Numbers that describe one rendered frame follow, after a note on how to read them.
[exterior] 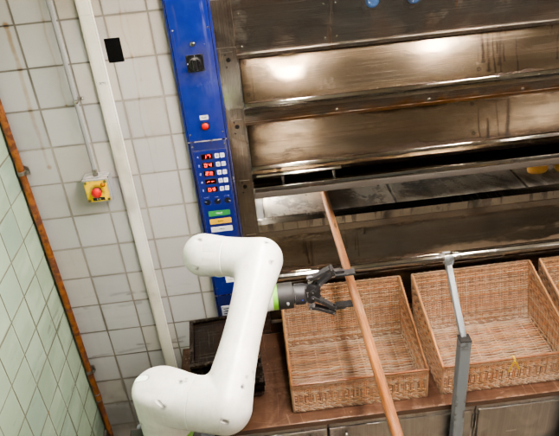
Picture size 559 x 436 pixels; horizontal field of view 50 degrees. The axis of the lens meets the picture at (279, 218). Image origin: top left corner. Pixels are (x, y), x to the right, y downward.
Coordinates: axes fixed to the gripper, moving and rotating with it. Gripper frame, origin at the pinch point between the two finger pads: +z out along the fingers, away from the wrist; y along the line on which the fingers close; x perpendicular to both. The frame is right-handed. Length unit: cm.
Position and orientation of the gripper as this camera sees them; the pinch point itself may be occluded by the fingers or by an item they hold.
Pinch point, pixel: (351, 287)
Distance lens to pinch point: 210.4
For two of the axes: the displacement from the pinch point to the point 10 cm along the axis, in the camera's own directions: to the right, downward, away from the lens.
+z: 9.9, -1.1, 0.2
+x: 0.8, 5.0, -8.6
